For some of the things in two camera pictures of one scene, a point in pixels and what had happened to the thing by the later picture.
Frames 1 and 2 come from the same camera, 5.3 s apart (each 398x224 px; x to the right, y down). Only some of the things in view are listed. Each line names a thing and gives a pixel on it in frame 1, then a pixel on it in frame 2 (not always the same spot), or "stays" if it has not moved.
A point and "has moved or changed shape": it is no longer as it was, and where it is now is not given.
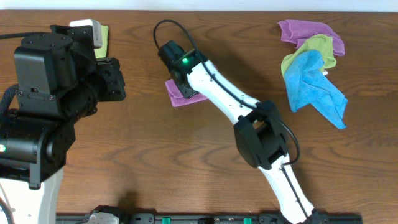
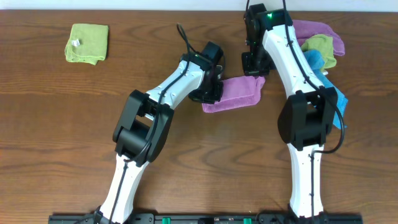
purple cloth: (298, 31) stays
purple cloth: (177, 96) has moved or changed shape
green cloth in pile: (321, 43) stays
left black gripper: (112, 78) -> (206, 94)
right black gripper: (188, 90) -> (255, 66)
